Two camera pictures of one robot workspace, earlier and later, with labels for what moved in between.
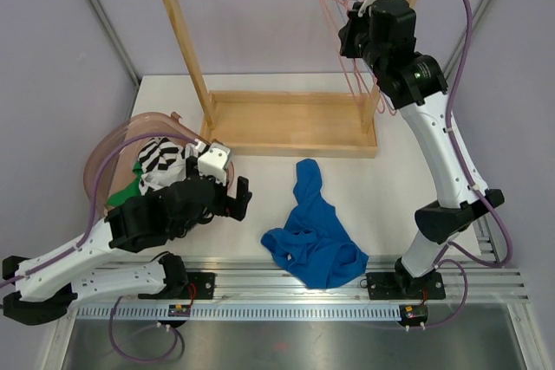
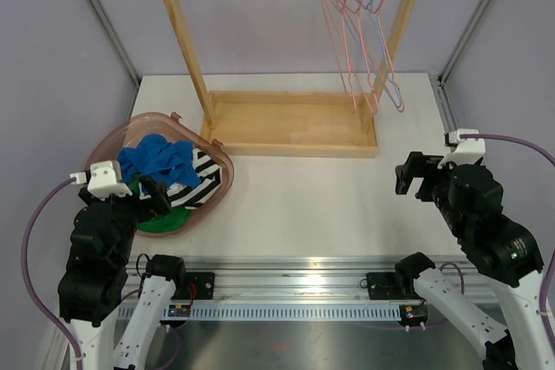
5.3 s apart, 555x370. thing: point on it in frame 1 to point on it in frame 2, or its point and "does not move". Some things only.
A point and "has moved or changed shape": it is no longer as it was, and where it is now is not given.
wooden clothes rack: (277, 124) does not move
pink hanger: (349, 46) has moved or changed shape
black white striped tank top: (163, 164) has moved or changed shape
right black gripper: (355, 22) to (415, 163)
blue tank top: (313, 243) to (171, 162)
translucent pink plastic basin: (107, 173) does not move
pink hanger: (338, 35) has moved or changed shape
